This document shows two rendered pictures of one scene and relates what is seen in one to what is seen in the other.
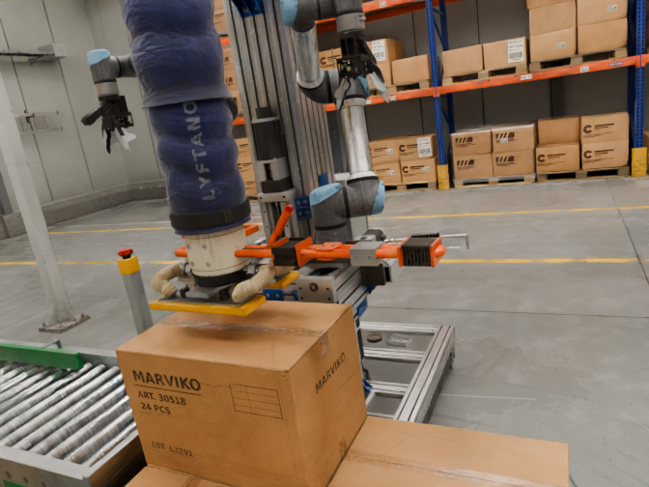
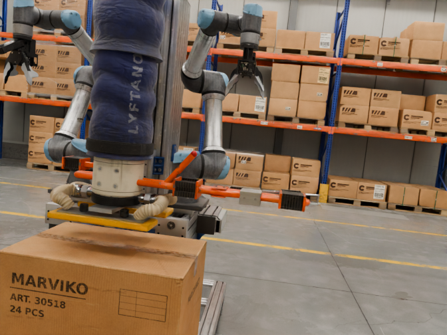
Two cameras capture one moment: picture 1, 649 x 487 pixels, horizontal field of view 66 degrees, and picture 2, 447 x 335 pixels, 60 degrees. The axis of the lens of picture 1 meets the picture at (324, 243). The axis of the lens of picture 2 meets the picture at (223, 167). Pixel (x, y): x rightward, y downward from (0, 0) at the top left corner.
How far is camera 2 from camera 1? 0.47 m
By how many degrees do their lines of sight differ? 22
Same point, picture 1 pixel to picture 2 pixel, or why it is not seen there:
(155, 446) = not seen: outside the picture
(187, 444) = not seen: outside the picture
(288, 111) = (163, 91)
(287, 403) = (173, 308)
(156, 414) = (26, 317)
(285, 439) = not seen: outside the picture
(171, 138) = (115, 78)
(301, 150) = (167, 121)
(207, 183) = (134, 119)
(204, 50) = (158, 21)
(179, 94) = (134, 46)
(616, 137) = (312, 175)
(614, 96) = (311, 149)
